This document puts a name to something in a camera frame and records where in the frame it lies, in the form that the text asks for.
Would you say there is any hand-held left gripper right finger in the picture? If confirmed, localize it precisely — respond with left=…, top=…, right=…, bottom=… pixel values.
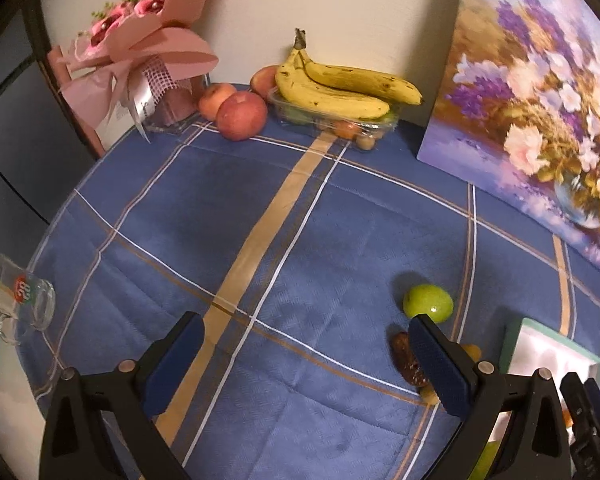
left=407, top=312, right=572, bottom=480

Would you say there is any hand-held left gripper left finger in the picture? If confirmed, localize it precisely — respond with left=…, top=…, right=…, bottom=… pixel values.
left=39, top=311, right=206, bottom=480

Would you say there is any dark brown date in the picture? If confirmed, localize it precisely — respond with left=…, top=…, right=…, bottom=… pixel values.
left=391, top=331, right=431, bottom=389

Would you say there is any teal cardboard tray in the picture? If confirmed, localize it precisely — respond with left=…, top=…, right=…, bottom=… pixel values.
left=499, top=317, right=600, bottom=397

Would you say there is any large green fruit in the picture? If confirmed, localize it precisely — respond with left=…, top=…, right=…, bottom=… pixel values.
left=403, top=284, right=454, bottom=324

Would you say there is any small green fruit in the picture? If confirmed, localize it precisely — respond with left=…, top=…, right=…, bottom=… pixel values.
left=467, top=439, right=501, bottom=480

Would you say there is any blue plaid tablecloth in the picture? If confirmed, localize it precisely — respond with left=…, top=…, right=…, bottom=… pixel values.
left=17, top=82, right=600, bottom=480

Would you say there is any clear glass mug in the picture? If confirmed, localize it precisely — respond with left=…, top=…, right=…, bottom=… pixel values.
left=0, top=253, right=57, bottom=346

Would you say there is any red apple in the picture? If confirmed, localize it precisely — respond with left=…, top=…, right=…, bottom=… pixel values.
left=198, top=83, right=238, bottom=122
left=216, top=91, right=269, bottom=141
left=250, top=65, right=281, bottom=100

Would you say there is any clear plastic fruit container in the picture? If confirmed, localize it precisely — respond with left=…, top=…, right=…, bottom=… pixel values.
left=267, top=87, right=401, bottom=152

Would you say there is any flower painting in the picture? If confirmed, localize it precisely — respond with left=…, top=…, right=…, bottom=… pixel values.
left=417, top=0, right=600, bottom=279

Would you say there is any pink wooden board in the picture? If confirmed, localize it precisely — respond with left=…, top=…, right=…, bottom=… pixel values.
left=46, top=44, right=107, bottom=157

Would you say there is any yellow banana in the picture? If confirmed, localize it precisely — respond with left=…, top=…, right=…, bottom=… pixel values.
left=274, top=29, right=392, bottom=121
left=300, top=47, right=424, bottom=107

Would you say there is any pink flower bouquet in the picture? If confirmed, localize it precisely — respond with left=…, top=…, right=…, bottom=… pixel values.
left=55, top=0, right=221, bottom=144

